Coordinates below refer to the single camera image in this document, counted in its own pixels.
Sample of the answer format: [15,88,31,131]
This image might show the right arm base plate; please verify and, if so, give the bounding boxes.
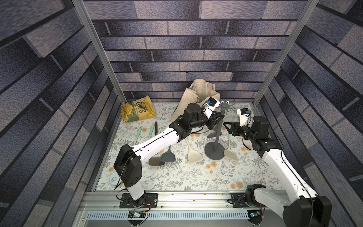
[227,193,249,208]

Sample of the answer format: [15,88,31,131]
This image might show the grey utensil rack stand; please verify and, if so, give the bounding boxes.
[204,103,234,160]

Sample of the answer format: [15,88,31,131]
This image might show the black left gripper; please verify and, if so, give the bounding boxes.
[188,110,225,131]

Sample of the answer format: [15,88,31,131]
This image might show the circuit board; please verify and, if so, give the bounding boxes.
[128,210,148,219]
[247,211,263,226]

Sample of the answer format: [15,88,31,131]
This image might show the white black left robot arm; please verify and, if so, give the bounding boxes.
[113,97,224,204]

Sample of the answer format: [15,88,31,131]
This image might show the dark brown handle utensil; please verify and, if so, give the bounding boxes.
[148,121,165,167]

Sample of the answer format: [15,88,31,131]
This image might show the mint handle cream spoon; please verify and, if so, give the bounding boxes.
[133,127,143,146]

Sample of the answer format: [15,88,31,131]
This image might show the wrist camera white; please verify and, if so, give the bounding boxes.
[201,97,220,119]
[237,108,251,127]

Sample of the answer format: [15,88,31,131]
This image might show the white tin can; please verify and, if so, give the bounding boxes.
[109,172,119,186]

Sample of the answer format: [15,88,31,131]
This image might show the left circuit board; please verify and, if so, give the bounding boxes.
[128,210,148,219]

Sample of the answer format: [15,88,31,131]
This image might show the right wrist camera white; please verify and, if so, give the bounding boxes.
[237,108,251,127]

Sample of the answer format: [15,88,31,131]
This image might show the yellow green chips bag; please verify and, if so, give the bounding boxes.
[121,96,157,123]

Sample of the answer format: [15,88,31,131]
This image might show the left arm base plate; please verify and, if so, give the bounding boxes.
[119,193,159,209]

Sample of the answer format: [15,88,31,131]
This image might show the beige canvas tote bag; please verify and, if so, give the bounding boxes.
[171,79,220,122]

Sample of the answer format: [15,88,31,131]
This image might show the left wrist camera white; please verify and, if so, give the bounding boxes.
[201,97,220,119]

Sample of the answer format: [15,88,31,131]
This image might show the wooden handle white utensil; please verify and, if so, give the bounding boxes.
[185,138,203,163]

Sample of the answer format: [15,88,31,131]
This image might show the mint handle cream slotted turner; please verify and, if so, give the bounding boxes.
[224,134,239,161]

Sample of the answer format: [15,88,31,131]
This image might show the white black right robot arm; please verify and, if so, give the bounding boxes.
[224,116,332,227]

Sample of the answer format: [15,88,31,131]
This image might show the mint handle cream spatula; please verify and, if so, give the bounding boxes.
[148,124,155,140]

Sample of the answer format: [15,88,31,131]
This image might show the aluminium rail frame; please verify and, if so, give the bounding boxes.
[72,190,293,227]

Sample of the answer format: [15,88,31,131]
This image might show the right circuit board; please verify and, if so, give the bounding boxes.
[247,211,263,226]

